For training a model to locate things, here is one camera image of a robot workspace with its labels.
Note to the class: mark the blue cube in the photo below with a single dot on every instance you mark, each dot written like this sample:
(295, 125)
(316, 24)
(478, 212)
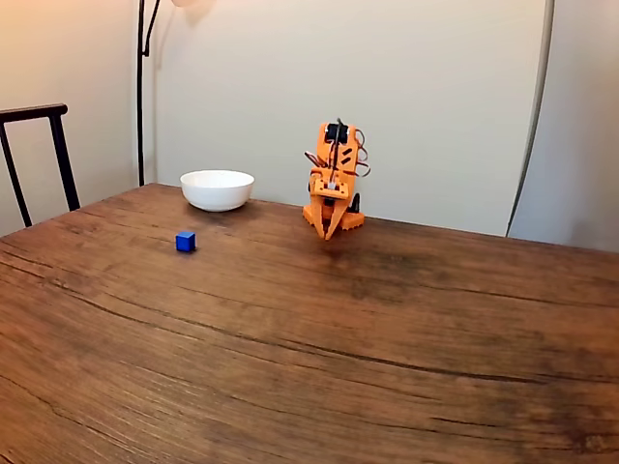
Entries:
(185, 241)

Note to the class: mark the white bowl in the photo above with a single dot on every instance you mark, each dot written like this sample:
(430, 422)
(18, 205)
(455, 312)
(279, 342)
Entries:
(216, 191)

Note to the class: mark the grey curved pole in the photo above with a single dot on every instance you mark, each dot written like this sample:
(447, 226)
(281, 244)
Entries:
(534, 121)

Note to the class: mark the black floor lamp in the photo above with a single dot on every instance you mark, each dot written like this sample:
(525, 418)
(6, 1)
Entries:
(140, 121)

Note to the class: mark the orange camera mount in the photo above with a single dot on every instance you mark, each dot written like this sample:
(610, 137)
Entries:
(321, 186)

